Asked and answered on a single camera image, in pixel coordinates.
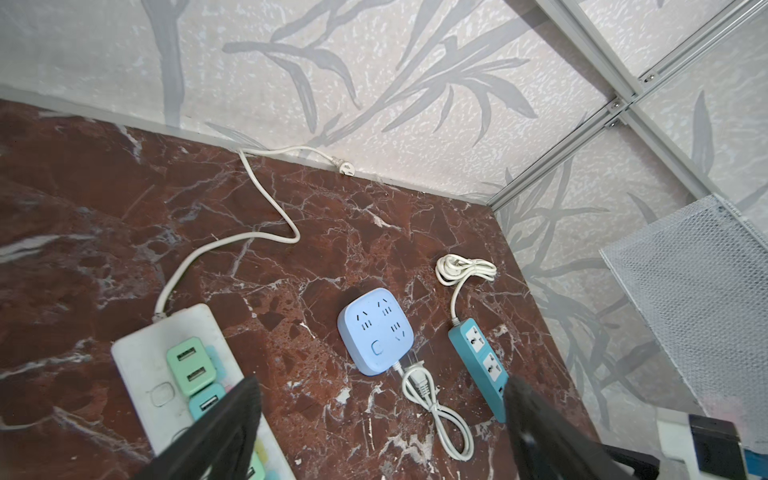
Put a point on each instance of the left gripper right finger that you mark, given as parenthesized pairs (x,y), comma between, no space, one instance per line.
(545,445)

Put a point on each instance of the long white pastel power strip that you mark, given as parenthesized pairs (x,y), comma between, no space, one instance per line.
(161,407)

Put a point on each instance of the square blue power strip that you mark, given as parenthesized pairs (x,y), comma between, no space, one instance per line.
(375,331)

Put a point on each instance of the white wire mesh basket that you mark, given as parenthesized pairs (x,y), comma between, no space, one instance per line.
(698,277)

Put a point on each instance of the teal power strip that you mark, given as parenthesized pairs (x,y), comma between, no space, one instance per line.
(482,364)

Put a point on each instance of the teal usb plug cube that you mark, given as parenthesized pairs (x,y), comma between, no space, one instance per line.
(205,399)

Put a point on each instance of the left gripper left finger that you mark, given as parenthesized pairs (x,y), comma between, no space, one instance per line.
(219,445)

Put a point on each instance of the light green usb plug cube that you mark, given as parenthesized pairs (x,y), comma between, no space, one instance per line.
(256,469)

